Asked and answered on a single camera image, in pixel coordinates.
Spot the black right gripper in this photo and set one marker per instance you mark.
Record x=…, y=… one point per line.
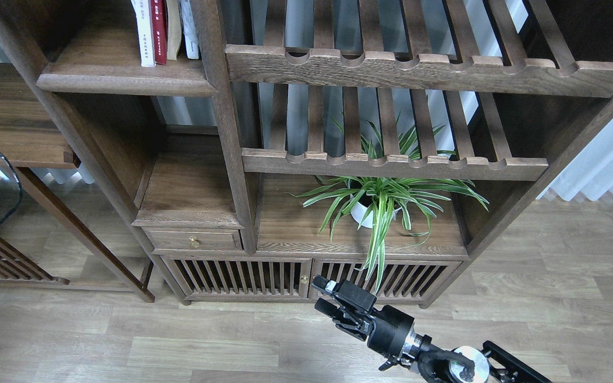
x=388, y=332

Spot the red cover book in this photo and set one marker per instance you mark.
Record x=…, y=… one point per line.
x=159, y=24

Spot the white purple cover book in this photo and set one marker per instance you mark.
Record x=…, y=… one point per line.
x=143, y=16

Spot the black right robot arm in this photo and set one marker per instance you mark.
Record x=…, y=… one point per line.
x=465, y=363

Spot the white plant pot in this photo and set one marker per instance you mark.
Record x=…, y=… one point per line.
x=360, y=208

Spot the green spider plant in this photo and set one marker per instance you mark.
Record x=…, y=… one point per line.
x=382, y=197

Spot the brass drawer knob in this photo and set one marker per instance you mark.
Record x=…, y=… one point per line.
x=194, y=242

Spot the dark wooden bookshelf unit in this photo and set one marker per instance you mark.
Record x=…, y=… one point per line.
x=212, y=147

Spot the upright white book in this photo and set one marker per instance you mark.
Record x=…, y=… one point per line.
x=189, y=29

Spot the upright cream paged book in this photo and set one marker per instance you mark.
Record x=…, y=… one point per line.
x=174, y=29

